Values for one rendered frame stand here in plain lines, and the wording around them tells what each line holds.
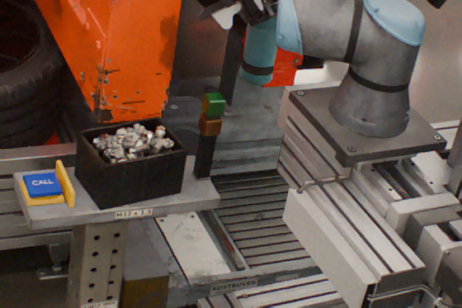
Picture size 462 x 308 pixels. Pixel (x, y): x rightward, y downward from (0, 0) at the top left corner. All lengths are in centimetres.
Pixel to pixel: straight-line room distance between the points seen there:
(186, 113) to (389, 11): 95
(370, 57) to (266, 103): 128
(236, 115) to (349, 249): 132
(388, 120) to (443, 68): 225
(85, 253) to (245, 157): 83
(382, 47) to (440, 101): 206
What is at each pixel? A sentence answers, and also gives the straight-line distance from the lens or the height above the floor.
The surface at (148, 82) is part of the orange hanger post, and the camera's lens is 223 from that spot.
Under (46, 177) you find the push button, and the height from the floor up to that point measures 48.
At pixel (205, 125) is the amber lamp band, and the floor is 60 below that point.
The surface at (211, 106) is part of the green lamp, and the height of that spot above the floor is 65.
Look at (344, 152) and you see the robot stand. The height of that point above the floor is 82.
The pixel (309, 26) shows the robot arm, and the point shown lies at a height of 100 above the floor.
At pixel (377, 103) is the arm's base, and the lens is 179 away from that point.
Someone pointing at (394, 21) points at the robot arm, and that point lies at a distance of 172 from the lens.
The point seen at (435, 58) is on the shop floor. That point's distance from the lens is 410.
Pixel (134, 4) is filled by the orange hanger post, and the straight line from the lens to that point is 212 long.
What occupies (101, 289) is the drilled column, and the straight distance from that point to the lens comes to 230.
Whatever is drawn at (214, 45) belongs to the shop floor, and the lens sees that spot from 380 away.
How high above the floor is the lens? 173
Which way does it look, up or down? 32 degrees down
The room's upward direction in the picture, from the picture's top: 11 degrees clockwise
